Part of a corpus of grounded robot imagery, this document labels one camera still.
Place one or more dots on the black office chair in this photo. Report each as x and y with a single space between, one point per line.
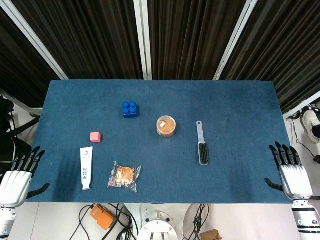
11 140

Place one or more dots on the white toothpaste tube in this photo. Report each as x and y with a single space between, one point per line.
86 167

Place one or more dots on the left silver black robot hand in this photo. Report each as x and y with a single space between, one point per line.
15 180

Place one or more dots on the blue studded building block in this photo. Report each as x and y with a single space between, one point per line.
130 110

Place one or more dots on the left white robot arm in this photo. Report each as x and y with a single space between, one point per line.
6 221

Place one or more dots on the clear bag of snacks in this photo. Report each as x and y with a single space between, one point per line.
125 176

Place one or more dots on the pink cube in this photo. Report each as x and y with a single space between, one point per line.
95 137

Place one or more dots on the clear jar of orange snacks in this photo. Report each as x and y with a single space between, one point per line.
166 127

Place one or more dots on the white frame post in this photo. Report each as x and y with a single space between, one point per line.
143 40
233 40
35 40

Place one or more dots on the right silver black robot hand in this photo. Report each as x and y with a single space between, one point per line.
295 179

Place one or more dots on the white sneaker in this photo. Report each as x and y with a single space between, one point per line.
311 126

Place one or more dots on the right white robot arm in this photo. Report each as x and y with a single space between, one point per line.
305 219

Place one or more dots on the orange power box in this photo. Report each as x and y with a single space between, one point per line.
101 217

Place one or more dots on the dark pleated curtain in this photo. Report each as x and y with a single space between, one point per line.
190 37

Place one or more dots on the grey black bristle brush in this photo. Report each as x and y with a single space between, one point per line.
203 150

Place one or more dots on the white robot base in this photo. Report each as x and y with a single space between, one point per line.
159 228

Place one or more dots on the blue table cloth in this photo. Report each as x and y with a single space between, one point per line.
160 105

